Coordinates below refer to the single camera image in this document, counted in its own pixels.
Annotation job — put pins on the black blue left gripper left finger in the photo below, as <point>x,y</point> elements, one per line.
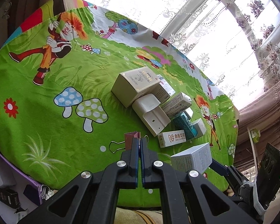
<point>91,197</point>

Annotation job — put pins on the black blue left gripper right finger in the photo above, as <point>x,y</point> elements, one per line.
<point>187,197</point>

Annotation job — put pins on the white box with text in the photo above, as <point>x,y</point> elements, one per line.
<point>194,158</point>

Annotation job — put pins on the pink binder clip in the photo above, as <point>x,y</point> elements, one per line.
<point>128,137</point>

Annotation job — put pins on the black barcode box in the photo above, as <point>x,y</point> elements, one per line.
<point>9,197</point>

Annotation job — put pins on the striped beige cushion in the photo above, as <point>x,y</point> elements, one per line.
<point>126,216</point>

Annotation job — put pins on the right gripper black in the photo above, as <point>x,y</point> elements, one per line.
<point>254,197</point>

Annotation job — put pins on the dark blue small box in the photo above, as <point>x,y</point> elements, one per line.
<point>32,194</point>

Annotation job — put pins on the purple white cardboard box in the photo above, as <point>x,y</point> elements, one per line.
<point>19,193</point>

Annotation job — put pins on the white dental box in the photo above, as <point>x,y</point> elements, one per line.
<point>171,138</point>

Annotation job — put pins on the small white square box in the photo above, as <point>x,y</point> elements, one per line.
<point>200,127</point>

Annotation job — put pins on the teal patterned box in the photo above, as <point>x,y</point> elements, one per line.
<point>182,122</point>

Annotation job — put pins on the white teal small box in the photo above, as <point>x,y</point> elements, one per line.
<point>189,113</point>

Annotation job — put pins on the long white box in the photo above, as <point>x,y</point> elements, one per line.
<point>6,176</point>

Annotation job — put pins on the white medicine box blue logo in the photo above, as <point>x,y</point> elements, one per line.
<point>175,105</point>

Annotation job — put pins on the white plastic holder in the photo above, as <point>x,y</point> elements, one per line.
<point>151,114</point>

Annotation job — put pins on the white pink blue box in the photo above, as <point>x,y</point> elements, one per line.
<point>163,91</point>

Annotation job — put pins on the brown curtain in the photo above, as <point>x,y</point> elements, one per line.
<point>264,115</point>

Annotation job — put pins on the green cartoon tablecloth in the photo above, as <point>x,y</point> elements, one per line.
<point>58,114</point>

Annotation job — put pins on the large beige box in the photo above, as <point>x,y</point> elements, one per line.
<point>133,84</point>

